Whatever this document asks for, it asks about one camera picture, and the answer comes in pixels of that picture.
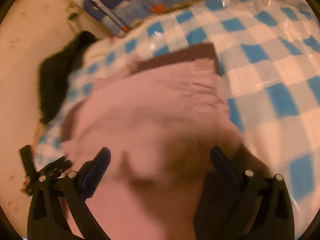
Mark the pink and brown jacket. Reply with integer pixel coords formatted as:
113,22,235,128
61,43,242,239

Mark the black garment pile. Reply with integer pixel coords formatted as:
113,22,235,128
39,31,98,125

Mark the white wall socket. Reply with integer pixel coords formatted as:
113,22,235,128
65,3,81,21

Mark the blue white checkered bed cover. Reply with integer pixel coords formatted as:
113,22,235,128
32,0,320,238

